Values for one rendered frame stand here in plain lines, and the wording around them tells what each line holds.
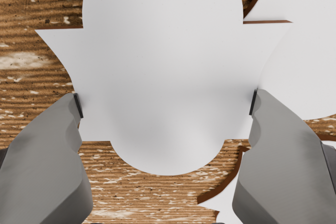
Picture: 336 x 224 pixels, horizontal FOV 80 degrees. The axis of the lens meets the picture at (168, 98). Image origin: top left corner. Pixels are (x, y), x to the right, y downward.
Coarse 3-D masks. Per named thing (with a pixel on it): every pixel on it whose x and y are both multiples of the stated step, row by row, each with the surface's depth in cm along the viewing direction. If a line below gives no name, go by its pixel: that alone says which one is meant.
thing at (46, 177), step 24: (72, 96) 11; (48, 120) 9; (72, 120) 9; (24, 144) 8; (48, 144) 8; (72, 144) 9; (0, 168) 7; (24, 168) 7; (48, 168) 7; (72, 168) 7; (0, 192) 6; (24, 192) 6; (48, 192) 6; (72, 192) 6; (0, 216) 5; (24, 216) 5; (48, 216) 6; (72, 216) 6
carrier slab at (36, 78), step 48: (0, 0) 11; (48, 0) 11; (0, 48) 12; (48, 48) 12; (0, 96) 14; (48, 96) 14; (0, 144) 16; (96, 144) 16; (240, 144) 16; (96, 192) 19; (144, 192) 19; (192, 192) 19
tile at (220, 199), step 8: (320, 136) 15; (328, 136) 15; (328, 144) 15; (240, 152) 16; (240, 160) 16; (232, 176) 17; (224, 184) 18; (232, 184) 17; (208, 192) 19; (216, 192) 18; (224, 192) 18; (232, 192) 18; (200, 200) 19; (208, 200) 19; (216, 200) 18; (224, 200) 18; (216, 208) 19; (224, 208) 19; (216, 216) 20; (224, 216) 20; (232, 216) 20
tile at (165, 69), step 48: (96, 0) 9; (144, 0) 9; (192, 0) 9; (240, 0) 9; (96, 48) 11; (144, 48) 10; (192, 48) 10; (240, 48) 10; (96, 96) 12; (144, 96) 12; (192, 96) 12; (240, 96) 12; (144, 144) 14; (192, 144) 14
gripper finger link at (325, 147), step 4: (324, 144) 7; (324, 148) 7; (328, 148) 7; (332, 148) 7; (324, 152) 7; (328, 152) 7; (332, 152) 7; (324, 156) 7; (328, 156) 7; (332, 156) 7; (328, 160) 7; (332, 160) 7; (328, 164) 7; (332, 164) 7; (328, 168) 6; (332, 168) 6; (332, 172) 6; (332, 176) 6; (332, 180) 6; (332, 184) 6
